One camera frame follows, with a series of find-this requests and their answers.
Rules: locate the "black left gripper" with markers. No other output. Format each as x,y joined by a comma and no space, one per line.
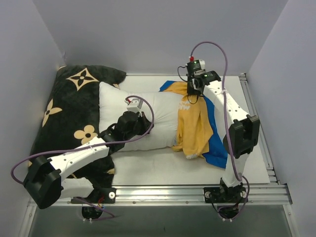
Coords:
146,122

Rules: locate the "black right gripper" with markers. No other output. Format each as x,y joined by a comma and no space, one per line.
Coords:
193,90

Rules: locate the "white pillow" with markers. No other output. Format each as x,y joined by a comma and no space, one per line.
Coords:
162,108

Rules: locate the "blue and orange pillowcase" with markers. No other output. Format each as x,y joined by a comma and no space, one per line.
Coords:
197,135

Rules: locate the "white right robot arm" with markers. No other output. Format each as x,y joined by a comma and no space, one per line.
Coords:
231,132

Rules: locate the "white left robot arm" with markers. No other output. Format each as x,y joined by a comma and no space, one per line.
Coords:
47,179

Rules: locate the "black patterned plush pillow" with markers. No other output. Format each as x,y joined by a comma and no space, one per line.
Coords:
71,116

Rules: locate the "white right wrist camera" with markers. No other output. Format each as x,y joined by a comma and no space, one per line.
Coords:
196,64

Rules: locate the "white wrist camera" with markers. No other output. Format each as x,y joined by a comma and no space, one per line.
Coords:
134,105
196,64

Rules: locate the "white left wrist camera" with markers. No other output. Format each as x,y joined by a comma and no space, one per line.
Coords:
134,105

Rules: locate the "aluminium right frame rail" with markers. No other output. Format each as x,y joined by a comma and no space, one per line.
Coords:
262,144

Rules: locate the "aluminium frame rail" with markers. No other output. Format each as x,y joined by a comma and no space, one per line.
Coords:
270,194
262,144

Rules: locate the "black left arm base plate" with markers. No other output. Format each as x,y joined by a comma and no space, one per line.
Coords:
102,196

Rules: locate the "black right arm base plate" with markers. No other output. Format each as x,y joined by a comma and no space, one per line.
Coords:
217,195

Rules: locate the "aluminium front frame rail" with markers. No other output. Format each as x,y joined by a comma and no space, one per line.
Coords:
270,194

